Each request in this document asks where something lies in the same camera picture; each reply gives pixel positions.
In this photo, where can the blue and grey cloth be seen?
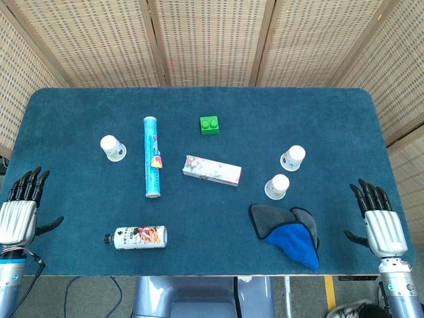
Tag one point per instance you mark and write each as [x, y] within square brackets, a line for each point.
[288, 238]

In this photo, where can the green toy brick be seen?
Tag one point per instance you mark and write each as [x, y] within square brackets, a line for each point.
[209, 127]

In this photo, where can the black and white sneaker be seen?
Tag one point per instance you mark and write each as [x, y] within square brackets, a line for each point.
[351, 311]

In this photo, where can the paper cup with blue flower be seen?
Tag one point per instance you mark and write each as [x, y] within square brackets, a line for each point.
[293, 157]

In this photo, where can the paper cup with purple flower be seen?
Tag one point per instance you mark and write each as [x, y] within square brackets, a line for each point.
[111, 147]

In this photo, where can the white printed drink bottle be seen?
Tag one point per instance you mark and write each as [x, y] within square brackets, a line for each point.
[139, 236]

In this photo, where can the black table control panel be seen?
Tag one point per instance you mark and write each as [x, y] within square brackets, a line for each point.
[357, 278]

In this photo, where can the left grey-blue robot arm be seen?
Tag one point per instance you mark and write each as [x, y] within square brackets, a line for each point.
[10, 281]

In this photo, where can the grey-blue robot torso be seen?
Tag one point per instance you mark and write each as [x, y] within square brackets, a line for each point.
[198, 291]

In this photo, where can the floral cardboard box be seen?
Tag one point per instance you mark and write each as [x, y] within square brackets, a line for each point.
[212, 170]

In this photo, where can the teal felt table cover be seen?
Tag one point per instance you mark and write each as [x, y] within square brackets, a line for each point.
[212, 212]

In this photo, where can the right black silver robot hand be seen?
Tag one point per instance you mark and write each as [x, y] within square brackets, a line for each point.
[386, 232]

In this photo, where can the woven wicker folding screen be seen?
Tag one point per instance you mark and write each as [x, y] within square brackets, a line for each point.
[212, 39]

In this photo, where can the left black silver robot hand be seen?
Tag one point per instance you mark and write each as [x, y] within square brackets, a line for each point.
[18, 222]

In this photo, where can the paper cup with green flower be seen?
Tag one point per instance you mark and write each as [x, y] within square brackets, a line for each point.
[277, 186]

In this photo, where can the blue cling wrap roll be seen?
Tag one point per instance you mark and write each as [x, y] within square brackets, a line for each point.
[151, 149]

